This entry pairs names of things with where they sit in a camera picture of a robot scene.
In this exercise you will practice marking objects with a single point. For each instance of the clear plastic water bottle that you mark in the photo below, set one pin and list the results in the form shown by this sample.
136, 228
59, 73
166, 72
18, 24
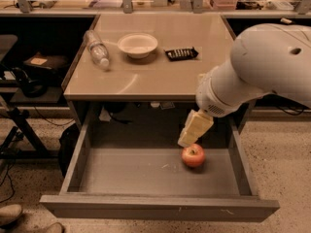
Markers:
97, 50

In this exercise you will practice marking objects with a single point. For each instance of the grey shoe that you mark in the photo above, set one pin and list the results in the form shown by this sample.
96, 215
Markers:
9, 214
54, 228

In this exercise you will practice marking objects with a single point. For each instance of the grey counter cabinet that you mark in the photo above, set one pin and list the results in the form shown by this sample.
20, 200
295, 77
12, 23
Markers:
154, 78

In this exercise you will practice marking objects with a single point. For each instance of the red apple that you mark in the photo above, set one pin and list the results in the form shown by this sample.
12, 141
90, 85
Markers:
193, 156

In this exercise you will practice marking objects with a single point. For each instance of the black headphones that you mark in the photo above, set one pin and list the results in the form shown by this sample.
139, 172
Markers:
30, 88

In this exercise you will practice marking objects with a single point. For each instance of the white ceramic bowl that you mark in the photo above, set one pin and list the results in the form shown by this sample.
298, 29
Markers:
137, 45

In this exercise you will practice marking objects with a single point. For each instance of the black metal stand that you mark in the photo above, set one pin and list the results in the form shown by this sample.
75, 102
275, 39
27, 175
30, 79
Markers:
20, 131

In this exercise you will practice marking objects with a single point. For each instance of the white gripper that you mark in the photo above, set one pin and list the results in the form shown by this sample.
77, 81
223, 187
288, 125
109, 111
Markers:
210, 96

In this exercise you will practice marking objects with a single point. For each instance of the white cane stick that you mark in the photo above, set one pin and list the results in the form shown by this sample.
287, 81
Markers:
286, 21

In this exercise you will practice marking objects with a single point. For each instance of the dark box with label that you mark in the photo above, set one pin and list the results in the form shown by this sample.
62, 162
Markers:
48, 66

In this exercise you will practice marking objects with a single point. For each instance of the black snack bar wrapper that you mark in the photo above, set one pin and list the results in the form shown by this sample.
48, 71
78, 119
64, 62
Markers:
181, 54

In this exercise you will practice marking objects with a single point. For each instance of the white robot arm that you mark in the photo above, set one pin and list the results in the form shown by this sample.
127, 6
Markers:
264, 59

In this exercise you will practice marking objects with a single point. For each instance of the grey open drawer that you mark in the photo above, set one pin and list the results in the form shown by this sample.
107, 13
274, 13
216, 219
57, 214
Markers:
113, 174

